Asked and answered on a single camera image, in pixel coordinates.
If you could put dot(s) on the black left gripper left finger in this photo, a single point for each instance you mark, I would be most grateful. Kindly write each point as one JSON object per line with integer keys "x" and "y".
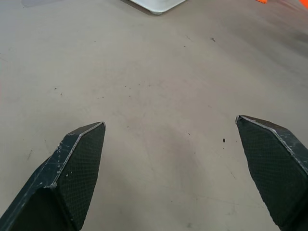
{"x": 72, "y": 173}

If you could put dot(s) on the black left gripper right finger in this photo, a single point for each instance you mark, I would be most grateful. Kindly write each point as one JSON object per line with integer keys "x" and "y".
{"x": 274, "y": 173}

